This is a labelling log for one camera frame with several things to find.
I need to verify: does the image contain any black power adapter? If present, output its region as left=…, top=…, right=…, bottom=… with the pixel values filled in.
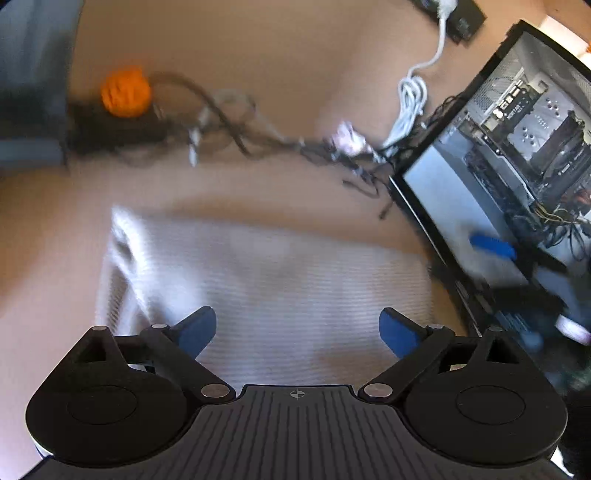
left=68, top=102, right=168, bottom=155

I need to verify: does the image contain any black wall socket strip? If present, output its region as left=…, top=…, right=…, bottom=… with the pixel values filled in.
left=410, top=0, right=488, bottom=46

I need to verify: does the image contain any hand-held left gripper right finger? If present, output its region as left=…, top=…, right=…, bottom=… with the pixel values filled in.
left=359, top=307, right=523, bottom=403

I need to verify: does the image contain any striped grey white garment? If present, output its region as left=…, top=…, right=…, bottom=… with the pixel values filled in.
left=95, top=207, right=438, bottom=389

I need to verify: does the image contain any black cable bundle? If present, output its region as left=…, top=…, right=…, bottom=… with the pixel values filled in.
left=150, top=71, right=465, bottom=220

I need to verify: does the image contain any white power cable with plug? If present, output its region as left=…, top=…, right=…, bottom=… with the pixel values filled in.
left=382, top=0, right=457, bottom=151

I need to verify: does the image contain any orange pumpkin figure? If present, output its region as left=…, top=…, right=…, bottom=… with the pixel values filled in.
left=100, top=66, right=153, bottom=119

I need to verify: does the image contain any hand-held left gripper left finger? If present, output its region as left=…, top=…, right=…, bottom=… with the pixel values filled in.
left=69, top=306, right=236, bottom=403

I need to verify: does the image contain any open computer tower case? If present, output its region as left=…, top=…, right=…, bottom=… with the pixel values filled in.
left=387, top=18, right=591, bottom=370

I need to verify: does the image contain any light grey cable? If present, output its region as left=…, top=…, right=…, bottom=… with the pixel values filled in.
left=186, top=89, right=260, bottom=168

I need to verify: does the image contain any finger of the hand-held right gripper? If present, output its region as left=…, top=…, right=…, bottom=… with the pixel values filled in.
left=489, top=283, right=568, bottom=315
left=468, top=232, right=570, bottom=275

